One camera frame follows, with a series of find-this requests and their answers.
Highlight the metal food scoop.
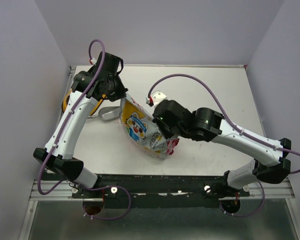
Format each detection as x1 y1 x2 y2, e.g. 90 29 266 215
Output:
88 106 121 122

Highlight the pet food bag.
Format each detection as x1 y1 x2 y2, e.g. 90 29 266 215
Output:
119 94 180 159

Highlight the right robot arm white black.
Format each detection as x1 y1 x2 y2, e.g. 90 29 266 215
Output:
152 99 291 196

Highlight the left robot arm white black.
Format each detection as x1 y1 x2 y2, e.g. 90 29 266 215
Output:
33 53 128 198

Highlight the yellow double pet bowl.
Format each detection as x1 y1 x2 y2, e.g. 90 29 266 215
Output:
61 87 107 118

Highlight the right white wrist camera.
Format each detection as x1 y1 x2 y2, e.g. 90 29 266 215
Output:
146 90 168 108

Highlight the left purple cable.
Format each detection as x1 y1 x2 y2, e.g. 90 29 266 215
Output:
37 39 132 221

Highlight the purple cable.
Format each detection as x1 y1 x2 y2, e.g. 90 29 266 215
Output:
146 73 300 218
37 39 132 221

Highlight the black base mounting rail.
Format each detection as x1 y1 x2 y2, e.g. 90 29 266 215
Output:
72 174 250 209

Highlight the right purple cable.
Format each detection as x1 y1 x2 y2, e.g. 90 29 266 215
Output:
146 73 300 218

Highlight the aluminium frame rail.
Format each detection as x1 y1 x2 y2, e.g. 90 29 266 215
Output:
29 180 83 202

